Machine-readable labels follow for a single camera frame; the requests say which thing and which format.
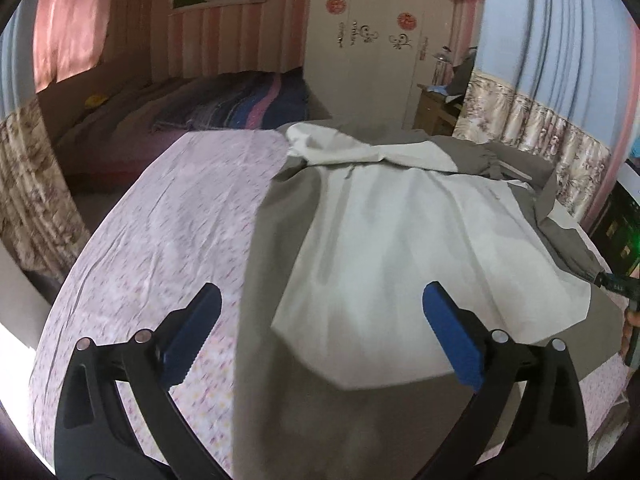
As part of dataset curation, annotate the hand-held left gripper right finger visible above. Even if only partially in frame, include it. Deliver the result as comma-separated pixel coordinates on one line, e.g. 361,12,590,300
415,281,590,480

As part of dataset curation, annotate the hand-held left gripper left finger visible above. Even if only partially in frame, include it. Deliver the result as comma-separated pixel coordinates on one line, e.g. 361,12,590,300
54,283,231,480

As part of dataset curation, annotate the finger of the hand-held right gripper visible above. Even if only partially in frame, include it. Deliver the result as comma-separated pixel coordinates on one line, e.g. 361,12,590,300
592,271,640,297

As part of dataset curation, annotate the grey and white coat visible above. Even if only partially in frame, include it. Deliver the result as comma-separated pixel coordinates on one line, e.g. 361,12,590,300
232,121,626,480

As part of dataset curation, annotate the person's right hand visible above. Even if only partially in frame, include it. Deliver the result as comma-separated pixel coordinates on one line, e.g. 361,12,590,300
620,307,640,356

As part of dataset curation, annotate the blue floral curtain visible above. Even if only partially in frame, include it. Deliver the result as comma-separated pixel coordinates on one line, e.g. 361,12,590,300
0,10,93,283
452,0,640,226

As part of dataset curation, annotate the low bed with purple sheet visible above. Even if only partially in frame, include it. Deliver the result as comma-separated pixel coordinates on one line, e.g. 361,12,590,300
54,67,333,192

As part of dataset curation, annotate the wooden nightstand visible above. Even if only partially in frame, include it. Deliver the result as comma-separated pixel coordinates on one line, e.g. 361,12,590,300
414,85,466,136

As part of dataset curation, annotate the striped blue pink blanket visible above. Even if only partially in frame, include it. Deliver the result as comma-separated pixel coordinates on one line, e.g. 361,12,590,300
150,70,312,133

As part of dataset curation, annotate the dark clothing pile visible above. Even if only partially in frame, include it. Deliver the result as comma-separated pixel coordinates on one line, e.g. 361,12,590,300
449,52,478,100

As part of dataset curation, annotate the white wardrobe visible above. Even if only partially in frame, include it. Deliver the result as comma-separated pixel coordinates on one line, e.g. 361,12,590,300
302,0,458,131

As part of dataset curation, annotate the metal lamp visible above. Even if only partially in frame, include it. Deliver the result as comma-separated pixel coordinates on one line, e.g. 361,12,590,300
433,46,455,86

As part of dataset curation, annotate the pink window curtain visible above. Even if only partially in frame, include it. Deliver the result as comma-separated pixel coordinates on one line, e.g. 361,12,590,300
32,0,113,93

